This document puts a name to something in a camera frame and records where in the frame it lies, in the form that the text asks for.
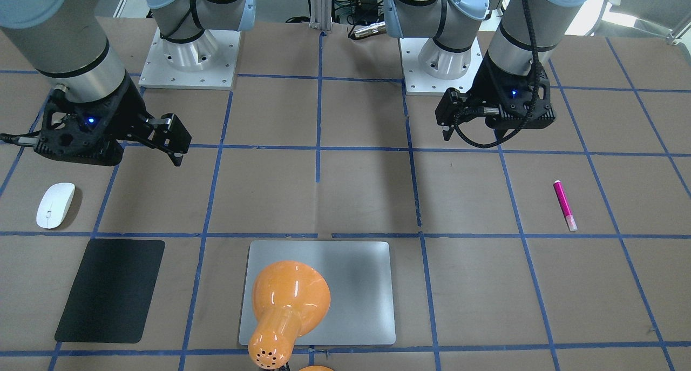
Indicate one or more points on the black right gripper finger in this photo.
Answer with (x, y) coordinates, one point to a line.
(162, 152)
(169, 135)

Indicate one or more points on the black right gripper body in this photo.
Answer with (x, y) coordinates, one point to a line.
(125, 110)

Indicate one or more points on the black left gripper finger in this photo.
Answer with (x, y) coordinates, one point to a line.
(451, 108)
(451, 123)

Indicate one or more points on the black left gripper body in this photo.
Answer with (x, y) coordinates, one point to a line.
(492, 83)

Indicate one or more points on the white computer mouse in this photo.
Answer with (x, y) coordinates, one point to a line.
(54, 205)

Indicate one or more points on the pink marker pen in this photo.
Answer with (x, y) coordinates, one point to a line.
(565, 206)

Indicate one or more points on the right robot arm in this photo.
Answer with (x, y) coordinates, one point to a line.
(64, 42)

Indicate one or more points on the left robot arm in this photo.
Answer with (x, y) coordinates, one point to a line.
(527, 35)

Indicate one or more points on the black mousepad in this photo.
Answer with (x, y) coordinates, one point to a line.
(112, 291)

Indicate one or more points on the silver metal cylinder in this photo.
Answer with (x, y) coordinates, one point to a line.
(358, 33)

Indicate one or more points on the silver laptop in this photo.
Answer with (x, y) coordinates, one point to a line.
(360, 279)

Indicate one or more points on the orange desk lamp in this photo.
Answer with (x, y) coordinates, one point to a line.
(289, 300)

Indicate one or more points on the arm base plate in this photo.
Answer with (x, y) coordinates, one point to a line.
(429, 70)
(208, 63)

